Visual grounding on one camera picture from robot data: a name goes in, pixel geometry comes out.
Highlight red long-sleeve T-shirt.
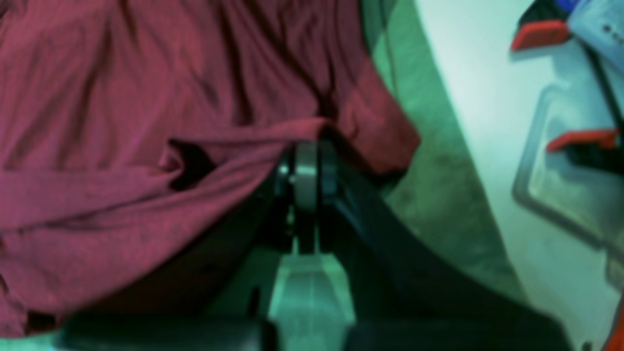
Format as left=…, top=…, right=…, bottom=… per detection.
left=0, top=0, right=421, bottom=338

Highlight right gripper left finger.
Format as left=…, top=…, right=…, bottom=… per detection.
left=64, top=146, right=295, bottom=351

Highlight green table cloth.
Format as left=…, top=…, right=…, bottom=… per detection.
left=0, top=0, right=527, bottom=351

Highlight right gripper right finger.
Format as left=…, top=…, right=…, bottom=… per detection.
left=318, top=141, right=570, bottom=351

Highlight orange black clamp left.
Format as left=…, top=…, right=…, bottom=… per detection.
left=511, top=0, right=623, bottom=176

